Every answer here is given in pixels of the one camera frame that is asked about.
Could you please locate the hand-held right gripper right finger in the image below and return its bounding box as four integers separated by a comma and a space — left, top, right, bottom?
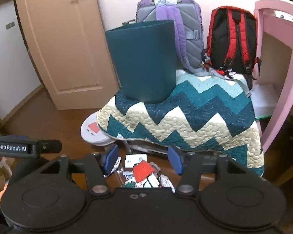
168, 145, 249, 198

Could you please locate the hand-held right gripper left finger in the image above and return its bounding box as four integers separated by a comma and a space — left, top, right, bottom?
40, 144, 120, 197

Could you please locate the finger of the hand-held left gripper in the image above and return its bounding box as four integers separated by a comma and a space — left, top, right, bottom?
38, 140, 63, 154

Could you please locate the teal plastic bin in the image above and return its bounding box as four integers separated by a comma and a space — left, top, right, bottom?
105, 19, 178, 104

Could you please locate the crumpled white wrapper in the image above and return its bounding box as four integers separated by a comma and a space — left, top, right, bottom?
158, 174, 173, 188

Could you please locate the white paper card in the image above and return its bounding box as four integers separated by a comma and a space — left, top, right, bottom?
125, 154, 147, 169

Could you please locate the red knitted piece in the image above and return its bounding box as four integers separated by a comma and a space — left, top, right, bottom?
132, 161, 153, 183

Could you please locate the teal zigzag quilt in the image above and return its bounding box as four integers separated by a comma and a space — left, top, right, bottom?
96, 69, 265, 177

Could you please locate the light wooden door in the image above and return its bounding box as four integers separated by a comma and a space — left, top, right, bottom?
13, 0, 120, 111

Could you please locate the purple grey backpack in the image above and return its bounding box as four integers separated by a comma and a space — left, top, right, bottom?
136, 0, 216, 77

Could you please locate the red black backpack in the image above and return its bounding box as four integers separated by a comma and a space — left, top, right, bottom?
203, 7, 262, 91

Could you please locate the pink desk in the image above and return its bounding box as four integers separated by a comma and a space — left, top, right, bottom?
255, 0, 293, 154

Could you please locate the metal stool frame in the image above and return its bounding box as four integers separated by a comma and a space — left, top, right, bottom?
123, 138, 226, 157

